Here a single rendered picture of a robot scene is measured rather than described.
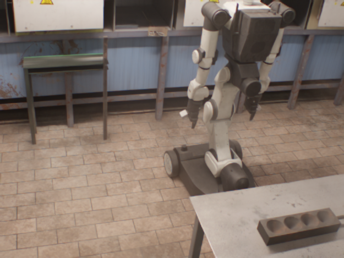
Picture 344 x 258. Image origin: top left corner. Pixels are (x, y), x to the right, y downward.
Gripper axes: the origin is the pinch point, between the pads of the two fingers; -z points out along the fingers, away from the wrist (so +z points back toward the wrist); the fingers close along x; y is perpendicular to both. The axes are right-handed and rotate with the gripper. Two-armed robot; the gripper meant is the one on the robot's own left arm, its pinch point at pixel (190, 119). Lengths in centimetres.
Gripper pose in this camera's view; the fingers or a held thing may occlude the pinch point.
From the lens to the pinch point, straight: 272.4
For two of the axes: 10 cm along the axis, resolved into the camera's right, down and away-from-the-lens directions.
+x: -3.2, -7.1, 6.2
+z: 1.5, -6.9, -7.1
